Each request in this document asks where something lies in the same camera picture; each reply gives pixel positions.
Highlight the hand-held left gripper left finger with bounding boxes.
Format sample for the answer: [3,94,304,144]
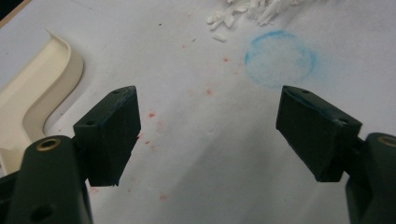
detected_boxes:
[0,85,142,224]

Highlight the cream plastic tray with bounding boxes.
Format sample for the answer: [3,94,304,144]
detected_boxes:
[0,29,84,176]

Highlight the pile of white paper scraps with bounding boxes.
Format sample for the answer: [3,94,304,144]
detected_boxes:
[191,0,331,43]

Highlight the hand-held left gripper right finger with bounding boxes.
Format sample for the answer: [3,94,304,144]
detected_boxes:
[276,85,396,224]

